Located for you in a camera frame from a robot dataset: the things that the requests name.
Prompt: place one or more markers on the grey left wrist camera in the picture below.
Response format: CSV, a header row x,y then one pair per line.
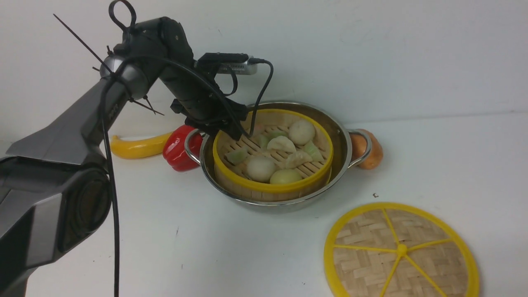
x,y
226,64

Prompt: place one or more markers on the stainless steel pot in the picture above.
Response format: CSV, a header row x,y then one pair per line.
x,y
349,148

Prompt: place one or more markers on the bamboo steamer basket yellow rim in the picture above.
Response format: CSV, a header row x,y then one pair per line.
x,y
273,125

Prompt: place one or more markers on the white dumpling centre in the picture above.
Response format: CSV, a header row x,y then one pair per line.
x,y
281,143

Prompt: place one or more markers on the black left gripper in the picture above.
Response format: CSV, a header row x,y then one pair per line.
x,y
197,96

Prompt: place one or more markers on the yellow toy banana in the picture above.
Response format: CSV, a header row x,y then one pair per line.
x,y
138,149

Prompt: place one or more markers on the green dumpling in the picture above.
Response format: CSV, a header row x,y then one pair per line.
x,y
237,156
313,151

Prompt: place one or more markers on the red toy bell pepper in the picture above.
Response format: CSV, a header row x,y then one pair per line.
x,y
174,152

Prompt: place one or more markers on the green dumpling right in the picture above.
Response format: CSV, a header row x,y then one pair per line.
x,y
313,151

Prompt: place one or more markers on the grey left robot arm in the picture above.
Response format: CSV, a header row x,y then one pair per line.
x,y
55,189

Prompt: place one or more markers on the orange toy potato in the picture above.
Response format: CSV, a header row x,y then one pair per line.
x,y
371,154

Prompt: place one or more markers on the bamboo steamer lid yellow rim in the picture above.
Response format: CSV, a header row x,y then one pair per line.
x,y
395,250

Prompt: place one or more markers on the white bun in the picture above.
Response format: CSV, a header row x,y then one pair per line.
x,y
260,169
301,132

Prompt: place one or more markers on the beige dumpling lower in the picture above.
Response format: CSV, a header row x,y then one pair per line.
x,y
296,159

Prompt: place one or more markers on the white bun upper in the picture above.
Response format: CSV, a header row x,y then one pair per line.
x,y
301,132

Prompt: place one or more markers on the white bun lower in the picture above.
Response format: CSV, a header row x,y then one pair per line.
x,y
260,169

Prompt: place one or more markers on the yellowish green bun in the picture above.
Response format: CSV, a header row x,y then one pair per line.
x,y
285,176

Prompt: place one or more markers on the green dumpling left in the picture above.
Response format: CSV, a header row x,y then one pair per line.
x,y
237,156

